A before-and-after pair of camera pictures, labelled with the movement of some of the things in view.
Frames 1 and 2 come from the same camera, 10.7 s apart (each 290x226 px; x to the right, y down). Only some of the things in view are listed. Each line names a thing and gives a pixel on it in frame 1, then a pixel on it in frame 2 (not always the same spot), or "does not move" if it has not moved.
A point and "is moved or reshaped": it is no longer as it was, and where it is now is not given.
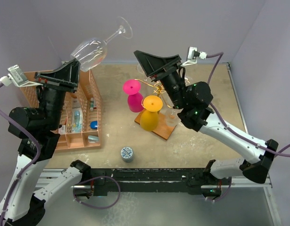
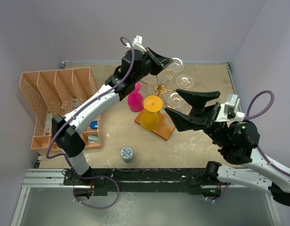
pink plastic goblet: x=132 y=87 does not move
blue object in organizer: x=94 y=125 does not move
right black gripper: x=153 y=66 -> x=184 y=121
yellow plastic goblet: x=149 y=119 does not move
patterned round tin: x=127 y=154 does not move
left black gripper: x=65 y=76 -> x=162 y=62
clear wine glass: x=91 y=52 is moved or reshaped
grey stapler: x=93 y=139 does not move
